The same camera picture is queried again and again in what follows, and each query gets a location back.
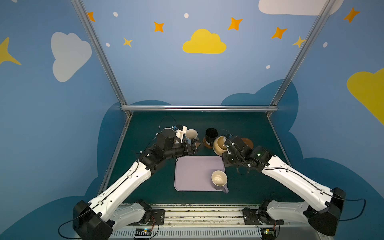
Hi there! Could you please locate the light blue mug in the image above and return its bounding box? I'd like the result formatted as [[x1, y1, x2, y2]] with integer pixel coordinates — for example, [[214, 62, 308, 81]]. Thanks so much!
[[185, 129, 198, 144]]

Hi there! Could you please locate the brown wooden round coaster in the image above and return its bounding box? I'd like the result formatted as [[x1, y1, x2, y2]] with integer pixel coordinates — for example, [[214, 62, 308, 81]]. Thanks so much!
[[242, 138, 254, 149]]

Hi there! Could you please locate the dark wooden round coaster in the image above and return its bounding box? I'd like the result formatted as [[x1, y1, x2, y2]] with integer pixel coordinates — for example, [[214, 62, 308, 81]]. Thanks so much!
[[203, 138, 213, 149]]

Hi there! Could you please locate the yellow mug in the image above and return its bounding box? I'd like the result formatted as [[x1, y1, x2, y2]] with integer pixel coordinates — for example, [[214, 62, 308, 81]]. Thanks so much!
[[213, 136, 228, 156]]

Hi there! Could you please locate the white cream mug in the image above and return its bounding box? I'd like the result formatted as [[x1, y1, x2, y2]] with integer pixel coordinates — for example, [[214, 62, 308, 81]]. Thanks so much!
[[161, 128, 175, 133]]

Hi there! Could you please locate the black mug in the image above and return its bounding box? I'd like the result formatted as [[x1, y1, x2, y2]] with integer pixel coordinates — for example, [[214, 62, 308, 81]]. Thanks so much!
[[205, 128, 219, 146]]

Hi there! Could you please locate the lavender mug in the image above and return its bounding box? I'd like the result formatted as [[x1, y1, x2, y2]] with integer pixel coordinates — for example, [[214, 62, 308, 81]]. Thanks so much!
[[211, 171, 229, 194]]

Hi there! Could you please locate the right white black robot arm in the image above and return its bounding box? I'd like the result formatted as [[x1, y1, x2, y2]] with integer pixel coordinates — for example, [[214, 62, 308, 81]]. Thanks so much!
[[222, 134, 346, 237]]

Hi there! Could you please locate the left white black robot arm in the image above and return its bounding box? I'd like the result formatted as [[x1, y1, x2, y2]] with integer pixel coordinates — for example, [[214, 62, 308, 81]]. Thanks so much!
[[73, 139, 198, 240]]

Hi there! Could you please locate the lavender plastic tray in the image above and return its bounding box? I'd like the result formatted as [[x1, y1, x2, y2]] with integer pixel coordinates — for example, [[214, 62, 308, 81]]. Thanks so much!
[[174, 156, 225, 192]]

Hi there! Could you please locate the right small circuit board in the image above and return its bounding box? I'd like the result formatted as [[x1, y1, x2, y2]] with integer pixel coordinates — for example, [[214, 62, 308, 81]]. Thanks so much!
[[261, 228, 277, 240]]

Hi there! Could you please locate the small circuit board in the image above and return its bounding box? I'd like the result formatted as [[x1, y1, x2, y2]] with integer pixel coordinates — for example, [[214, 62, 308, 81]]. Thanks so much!
[[134, 228, 154, 240], [261, 228, 277, 240]]

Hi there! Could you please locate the left small circuit board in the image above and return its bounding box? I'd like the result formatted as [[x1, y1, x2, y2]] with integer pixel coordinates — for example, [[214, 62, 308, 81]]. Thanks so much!
[[134, 228, 154, 240]]

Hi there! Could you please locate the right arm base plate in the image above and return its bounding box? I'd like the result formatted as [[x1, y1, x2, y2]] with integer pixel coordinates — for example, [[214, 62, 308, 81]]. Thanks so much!
[[242, 208, 284, 225]]

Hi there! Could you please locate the aluminium frame rail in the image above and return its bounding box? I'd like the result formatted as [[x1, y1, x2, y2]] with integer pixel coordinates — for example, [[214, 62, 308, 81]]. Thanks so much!
[[121, 105, 278, 112]]

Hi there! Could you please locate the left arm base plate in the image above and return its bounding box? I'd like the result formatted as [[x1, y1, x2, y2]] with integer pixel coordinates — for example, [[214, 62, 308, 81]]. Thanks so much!
[[129, 209, 165, 226]]

